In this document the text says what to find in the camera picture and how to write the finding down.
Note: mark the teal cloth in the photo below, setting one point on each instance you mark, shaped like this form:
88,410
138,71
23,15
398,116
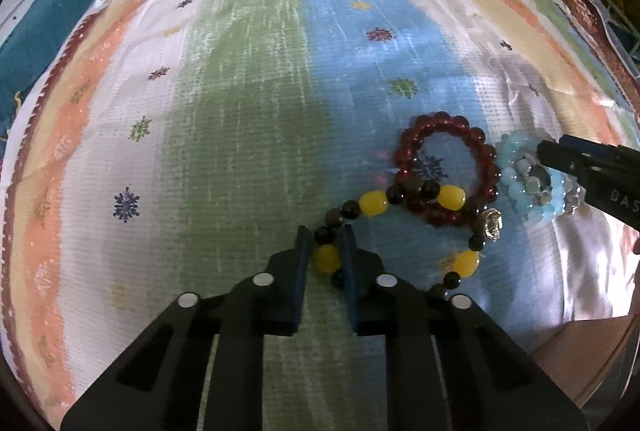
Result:
50,21

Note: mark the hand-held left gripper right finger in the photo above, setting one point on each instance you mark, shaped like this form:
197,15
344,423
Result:
348,271

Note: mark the striped pastel blanket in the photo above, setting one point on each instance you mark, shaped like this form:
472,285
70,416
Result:
250,111

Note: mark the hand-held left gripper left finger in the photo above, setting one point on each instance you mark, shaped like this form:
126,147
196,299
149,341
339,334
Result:
300,271

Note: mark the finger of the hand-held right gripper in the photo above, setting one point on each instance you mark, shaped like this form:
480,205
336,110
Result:
600,151
565,163

